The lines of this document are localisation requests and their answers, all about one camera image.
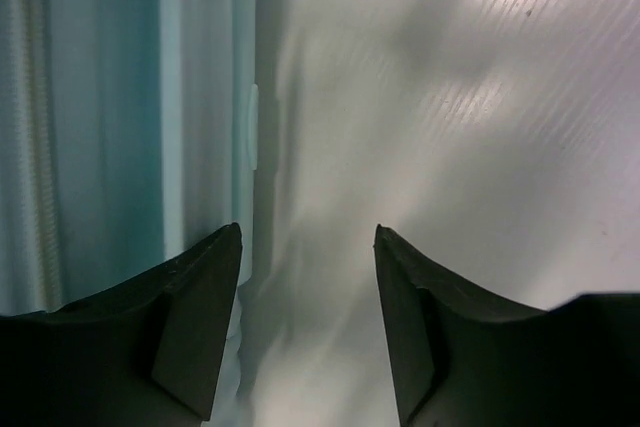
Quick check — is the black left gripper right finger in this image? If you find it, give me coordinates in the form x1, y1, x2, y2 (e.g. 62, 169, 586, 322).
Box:
374, 226, 639, 426

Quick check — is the light blue suitcase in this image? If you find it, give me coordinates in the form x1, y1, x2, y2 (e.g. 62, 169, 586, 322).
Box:
1, 0, 259, 426

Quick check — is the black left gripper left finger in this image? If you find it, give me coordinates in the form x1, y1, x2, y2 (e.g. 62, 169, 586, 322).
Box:
1, 223, 242, 426

